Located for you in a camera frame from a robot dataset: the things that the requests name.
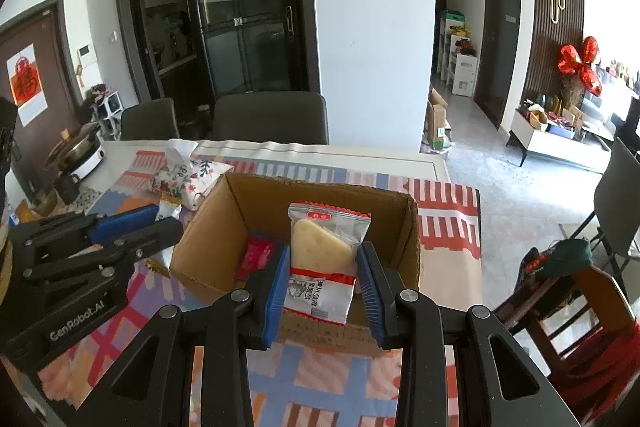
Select red garment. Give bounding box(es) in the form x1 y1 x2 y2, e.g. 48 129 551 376
547 327 640 423

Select white cake packet red stripe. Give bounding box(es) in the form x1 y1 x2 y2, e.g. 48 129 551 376
282 202 372 325

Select white intercom panel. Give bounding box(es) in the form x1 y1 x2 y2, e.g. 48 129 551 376
76 43 98 68

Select colourful patchwork tablecloth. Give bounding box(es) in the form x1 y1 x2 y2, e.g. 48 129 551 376
37 149 483 427

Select red foil balloon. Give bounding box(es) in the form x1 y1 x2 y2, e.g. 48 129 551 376
557 36 603 96

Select red snack packet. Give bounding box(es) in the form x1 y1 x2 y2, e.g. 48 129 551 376
235 234 278 280

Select red paper door poster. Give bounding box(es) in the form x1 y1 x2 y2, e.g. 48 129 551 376
6 43 48 125

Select white low sideboard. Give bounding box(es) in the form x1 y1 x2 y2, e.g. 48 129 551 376
505 107 613 172

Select cardboard boxes on floor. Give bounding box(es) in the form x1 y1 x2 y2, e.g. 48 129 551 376
422 87 453 152

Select small white snack packet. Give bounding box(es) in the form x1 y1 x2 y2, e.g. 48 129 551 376
157 201 182 223

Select white drawer shelf unit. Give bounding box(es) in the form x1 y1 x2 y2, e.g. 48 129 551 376
437 9 478 96

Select brown entrance door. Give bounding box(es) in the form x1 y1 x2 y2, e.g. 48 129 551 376
0 0 83 202

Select brown cardboard box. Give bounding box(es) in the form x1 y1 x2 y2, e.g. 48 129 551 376
169 172 422 358

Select dark interior door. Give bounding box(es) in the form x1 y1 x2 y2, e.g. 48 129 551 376
472 0 523 130

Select floral placemat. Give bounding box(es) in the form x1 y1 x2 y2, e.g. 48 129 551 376
70 186 103 212

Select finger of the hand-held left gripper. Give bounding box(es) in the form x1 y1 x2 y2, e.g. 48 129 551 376
22 221 185 288
10 204 160 258

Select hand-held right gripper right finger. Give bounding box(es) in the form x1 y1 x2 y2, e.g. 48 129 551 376
356 241 571 427

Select grey dining chair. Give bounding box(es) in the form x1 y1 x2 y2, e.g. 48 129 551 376
212 93 329 145
120 98 181 141

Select black mug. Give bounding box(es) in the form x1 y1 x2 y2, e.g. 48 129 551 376
54 174 82 205

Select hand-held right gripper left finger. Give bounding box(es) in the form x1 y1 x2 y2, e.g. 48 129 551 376
75 244 293 427

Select dark grey chair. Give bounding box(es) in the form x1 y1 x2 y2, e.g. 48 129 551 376
560 137 640 278

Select small golden brown snack packet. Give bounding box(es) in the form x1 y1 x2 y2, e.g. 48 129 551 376
144 257 172 279

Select dark sliding glass door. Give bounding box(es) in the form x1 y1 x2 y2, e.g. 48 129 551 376
114 0 321 128

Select electric hot pot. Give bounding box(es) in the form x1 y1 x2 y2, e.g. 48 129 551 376
44 127 106 182

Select red brown wooden chair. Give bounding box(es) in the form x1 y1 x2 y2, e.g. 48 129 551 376
492 264 640 413

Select dark green garment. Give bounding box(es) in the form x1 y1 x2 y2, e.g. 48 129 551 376
515 239 593 288

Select white shoe rack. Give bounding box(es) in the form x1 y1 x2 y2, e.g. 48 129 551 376
82 84 123 142

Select floral tissue box cover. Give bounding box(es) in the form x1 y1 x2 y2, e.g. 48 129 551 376
149 139 235 211

